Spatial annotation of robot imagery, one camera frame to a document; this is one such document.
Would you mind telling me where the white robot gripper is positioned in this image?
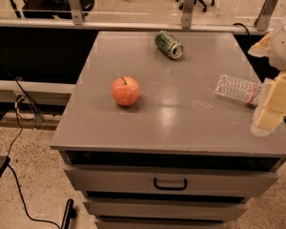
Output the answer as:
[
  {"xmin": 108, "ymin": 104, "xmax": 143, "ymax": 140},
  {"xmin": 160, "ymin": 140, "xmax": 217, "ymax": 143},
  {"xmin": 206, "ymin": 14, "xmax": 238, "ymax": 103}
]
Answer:
[{"xmin": 248, "ymin": 15, "xmax": 286, "ymax": 136}]

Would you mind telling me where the red apple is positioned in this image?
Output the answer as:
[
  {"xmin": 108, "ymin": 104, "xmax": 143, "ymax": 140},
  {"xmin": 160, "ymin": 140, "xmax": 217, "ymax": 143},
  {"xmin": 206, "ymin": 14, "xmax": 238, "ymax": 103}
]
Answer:
[{"xmin": 112, "ymin": 76, "xmax": 140, "ymax": 107}]

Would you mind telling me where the clear plastic water bottle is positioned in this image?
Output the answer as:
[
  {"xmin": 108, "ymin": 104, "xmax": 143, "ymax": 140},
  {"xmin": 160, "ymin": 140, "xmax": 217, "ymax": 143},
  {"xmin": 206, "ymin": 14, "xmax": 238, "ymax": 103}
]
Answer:
[{"xmin": 214, "ymin": 74, "xmax": 261, "ymax": 106}]

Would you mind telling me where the green soda can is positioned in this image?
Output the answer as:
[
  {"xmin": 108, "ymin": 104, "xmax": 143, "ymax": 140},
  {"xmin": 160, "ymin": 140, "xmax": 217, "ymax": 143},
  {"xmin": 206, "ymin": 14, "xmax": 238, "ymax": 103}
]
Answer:
[{"xmin": 154, "ymin": 31, "xmax": 183, "ymax": 59}]

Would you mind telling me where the grey drawer cabinet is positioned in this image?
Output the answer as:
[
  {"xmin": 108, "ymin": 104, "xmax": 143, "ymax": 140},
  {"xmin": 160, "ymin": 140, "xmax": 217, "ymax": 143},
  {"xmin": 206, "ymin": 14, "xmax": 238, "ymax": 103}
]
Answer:
[{"xmin": 51, "ymin": 31, "xmax": 286, "ymax": 229}]

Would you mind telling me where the grey top drawer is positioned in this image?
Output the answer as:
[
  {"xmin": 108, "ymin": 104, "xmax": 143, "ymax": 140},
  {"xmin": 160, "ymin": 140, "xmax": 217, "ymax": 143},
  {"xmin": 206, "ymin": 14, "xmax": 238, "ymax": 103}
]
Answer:
[{"xmin": 65, "ymin": 165, "xmax": 278, "ymax": 198}]

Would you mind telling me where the grey drawer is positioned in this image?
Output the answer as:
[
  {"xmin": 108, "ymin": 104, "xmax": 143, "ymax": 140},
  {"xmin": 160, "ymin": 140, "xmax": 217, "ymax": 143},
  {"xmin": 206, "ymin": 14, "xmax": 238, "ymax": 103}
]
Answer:
[
  {"xmin": 83, "ymin": 198, "xmax": 247, "ymax": 221},
  {"xmin": 65, "ymin": 165, "xmax": 278, "ymax": 198}
]

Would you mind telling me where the black stand bottom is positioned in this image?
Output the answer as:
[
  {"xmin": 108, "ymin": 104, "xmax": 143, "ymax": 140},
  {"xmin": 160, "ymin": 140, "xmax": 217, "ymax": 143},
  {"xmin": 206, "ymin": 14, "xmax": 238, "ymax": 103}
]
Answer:
[{"xmin": 61, "ymin": 198, "xmax": 76, "ymax": 229}]

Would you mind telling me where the black chair with person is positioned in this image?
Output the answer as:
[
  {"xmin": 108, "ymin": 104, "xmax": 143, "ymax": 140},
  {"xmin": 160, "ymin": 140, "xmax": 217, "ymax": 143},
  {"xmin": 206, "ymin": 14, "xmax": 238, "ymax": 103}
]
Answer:
[{"xmin": 22, "ymin": 0, "xmax": 94, "ymax": 19}]

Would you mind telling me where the black cable behind cabinet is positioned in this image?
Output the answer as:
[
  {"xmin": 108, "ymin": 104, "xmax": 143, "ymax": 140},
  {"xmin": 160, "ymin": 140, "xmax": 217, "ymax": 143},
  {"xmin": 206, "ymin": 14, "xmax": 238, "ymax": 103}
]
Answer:
[{"xmin": 232, "ymin": 22, "xmax": 253, "ymax": 40}]

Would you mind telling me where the black drawer handle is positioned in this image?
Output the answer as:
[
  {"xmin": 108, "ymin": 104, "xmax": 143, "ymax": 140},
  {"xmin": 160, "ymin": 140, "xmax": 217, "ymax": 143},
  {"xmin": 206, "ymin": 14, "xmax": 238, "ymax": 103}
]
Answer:
[{"xmin": 153, "ymin": 177, "xmax": 188, "ymax": 191}]

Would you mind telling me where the metal glass rail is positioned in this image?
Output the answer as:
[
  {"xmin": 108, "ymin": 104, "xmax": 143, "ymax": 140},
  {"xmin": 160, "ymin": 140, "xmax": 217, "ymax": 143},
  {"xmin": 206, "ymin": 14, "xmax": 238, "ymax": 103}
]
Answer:
[{"xmin": 0, "ymin": 0, "xmax": 265, "ymax": 33}]

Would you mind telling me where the white wall power outlet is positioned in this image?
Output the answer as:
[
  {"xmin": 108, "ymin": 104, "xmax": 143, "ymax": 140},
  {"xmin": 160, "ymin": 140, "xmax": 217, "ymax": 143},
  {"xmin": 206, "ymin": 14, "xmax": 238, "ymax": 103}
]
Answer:
[{"xmin": 14, "ymin": 92, "xmax": 31, "ymax": 104}]

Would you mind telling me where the black floor cable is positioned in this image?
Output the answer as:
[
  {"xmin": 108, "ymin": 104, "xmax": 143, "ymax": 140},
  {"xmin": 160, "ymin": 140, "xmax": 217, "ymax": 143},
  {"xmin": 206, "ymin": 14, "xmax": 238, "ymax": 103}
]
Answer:
[{"xmin": 6, "ymin": 76, "xmax": 62, "ymax": 229}]

